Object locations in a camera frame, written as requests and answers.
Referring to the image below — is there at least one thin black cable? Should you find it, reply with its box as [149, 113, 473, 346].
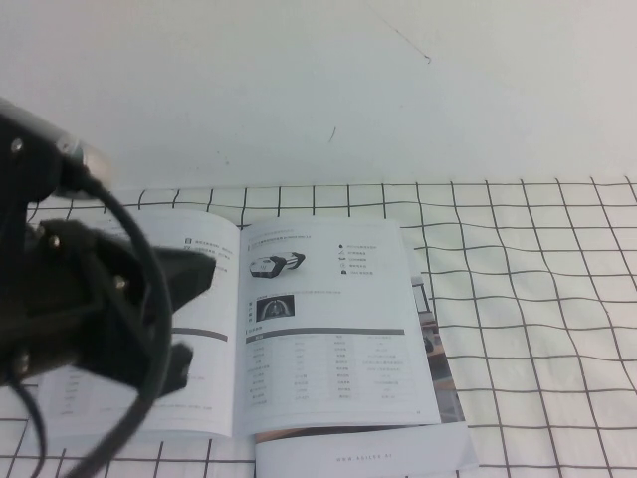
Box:
[7, 375, 51, 478]

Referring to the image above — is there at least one left black camera cable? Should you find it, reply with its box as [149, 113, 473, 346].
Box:
[49, 166, 175, 478]

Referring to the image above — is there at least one white black-grid tablecloth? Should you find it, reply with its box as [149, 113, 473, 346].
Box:
[0, 178, 637, 478]

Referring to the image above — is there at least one white product catalogue book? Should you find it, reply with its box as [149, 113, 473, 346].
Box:
[29, 208, 479, 478]

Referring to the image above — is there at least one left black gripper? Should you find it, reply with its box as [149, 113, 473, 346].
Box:
[0, 198, 218, 399]

